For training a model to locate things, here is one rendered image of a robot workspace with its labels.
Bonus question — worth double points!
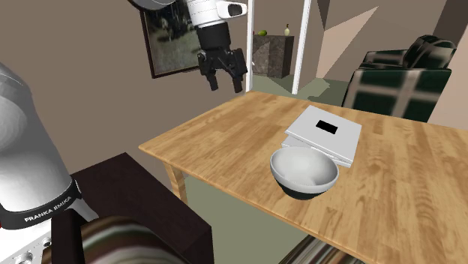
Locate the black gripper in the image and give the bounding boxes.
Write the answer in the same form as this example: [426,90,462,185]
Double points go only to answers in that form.
[196,22,250,94]

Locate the dark stone cabinet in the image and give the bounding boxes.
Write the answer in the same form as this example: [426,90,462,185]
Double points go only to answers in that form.
[251,23,296,80]

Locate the white bowl with black base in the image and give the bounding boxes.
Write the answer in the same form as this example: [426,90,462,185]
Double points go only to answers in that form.
[269,145,341,201]

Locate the white book with black label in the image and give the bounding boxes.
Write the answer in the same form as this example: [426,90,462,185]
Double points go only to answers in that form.
[280,104,363,169]

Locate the dark green plaid armchair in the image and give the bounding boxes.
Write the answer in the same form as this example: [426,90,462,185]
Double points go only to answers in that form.
[341,34,458,124]

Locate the brown striped rounded object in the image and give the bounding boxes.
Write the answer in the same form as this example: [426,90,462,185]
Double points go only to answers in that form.
[40,215,185,264]
[278,233,365,264]

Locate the light wooden table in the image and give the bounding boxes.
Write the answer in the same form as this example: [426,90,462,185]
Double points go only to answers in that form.
[138,90,468,264]

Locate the dark framed wall picture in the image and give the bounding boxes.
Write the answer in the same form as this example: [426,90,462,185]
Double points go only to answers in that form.
[139,7,206,80]

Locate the white door frame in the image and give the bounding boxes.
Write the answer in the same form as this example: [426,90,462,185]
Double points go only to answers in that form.
[244,0,313,95]

